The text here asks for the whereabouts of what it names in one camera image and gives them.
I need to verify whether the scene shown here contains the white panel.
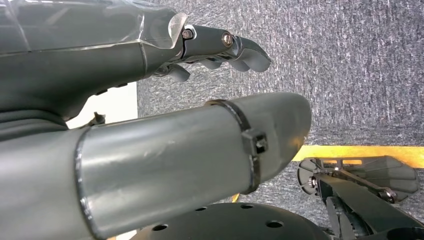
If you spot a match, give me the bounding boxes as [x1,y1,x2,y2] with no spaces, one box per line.
[65,82,139,130]

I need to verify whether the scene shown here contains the black robot foot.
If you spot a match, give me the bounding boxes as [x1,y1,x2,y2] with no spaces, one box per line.
[296,155,420,205]

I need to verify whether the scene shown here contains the yellow floor tape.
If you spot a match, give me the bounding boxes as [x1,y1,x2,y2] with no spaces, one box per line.
[231,145,424,204]

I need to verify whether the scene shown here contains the black robot leg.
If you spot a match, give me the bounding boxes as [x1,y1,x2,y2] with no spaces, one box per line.
[130,172,424,240]

